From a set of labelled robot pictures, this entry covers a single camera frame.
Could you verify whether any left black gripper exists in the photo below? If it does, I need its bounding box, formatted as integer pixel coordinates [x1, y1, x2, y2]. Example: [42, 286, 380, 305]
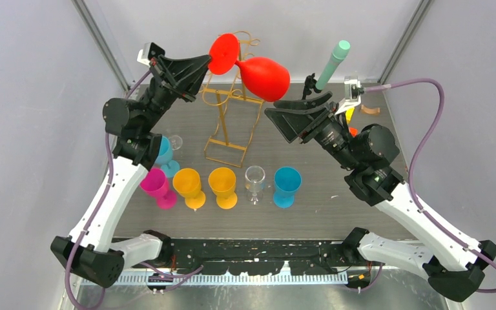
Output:
[139, 56, 214, 132]

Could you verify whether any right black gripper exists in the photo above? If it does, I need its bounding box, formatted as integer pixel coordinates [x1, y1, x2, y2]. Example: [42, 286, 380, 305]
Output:
[264, 91, 361, 171]

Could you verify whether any red wine glass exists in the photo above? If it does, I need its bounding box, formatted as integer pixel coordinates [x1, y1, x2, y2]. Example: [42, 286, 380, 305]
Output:
[209, 33, 290, 102]

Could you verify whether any blue wine glass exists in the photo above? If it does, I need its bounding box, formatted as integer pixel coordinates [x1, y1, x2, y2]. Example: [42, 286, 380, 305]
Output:
[273, 167, 302, 209]
[154, 136, 180, 178]

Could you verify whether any clear wine glass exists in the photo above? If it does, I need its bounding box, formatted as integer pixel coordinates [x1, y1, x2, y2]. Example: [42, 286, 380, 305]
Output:
[244, 165, 266, 205]
[168, 135, 183, 151]

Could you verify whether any yellow wine glass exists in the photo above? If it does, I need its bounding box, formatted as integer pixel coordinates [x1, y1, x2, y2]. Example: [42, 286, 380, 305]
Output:
[172, 168, 206, 210]
[208, 167, 238, 209]

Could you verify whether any pink wine glass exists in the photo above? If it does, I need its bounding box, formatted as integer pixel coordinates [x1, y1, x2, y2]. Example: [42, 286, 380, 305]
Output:
[140, 167, 177, 210]

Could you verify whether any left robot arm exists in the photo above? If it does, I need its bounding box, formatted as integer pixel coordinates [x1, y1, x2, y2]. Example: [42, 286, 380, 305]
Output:
[50, 55, 211, 288]

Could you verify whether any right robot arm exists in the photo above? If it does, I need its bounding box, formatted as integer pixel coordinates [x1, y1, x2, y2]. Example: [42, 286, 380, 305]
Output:
[264, 92, 496, 302]

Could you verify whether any black tripod stand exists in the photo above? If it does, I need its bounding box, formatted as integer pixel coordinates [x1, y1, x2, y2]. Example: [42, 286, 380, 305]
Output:
[302, 73, 321, 100]

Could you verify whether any yellow block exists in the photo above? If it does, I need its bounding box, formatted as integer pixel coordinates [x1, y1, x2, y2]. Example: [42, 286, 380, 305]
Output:
[345, 107, 355, 124]

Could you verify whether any orange block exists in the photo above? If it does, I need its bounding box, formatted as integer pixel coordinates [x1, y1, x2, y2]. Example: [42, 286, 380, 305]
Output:
[349, 127, 358, 137]

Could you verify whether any wooden arch block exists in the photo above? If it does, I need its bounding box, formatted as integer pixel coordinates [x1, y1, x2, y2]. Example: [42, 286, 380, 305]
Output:
[360, 104, 380, 116]

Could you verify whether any mint green microphone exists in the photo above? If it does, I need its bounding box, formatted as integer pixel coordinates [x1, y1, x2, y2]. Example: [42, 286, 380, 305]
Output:
[315, 40, 351, 91]

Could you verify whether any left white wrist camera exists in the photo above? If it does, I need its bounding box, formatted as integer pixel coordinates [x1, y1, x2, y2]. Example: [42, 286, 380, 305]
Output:
[136, 42, 152, 67]

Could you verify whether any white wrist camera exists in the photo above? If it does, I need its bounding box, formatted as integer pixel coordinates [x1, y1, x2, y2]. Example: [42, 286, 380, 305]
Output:
[335, 76, 364, 115]
[136, 42, 152, 67]

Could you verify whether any gold wire glass rack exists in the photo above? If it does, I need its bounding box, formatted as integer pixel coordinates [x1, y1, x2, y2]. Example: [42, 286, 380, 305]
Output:
[193, 30, 267, 169]

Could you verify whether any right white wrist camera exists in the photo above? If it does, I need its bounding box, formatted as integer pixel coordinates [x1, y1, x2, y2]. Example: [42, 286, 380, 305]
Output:
[335, 76, 364, 115]

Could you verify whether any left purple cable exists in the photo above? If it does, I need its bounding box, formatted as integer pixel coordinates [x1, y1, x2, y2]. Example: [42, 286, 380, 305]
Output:
[64, 70, 152, 310]

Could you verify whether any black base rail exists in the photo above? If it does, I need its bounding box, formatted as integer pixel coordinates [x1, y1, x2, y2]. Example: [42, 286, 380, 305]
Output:
[148, 238, 379, 276]

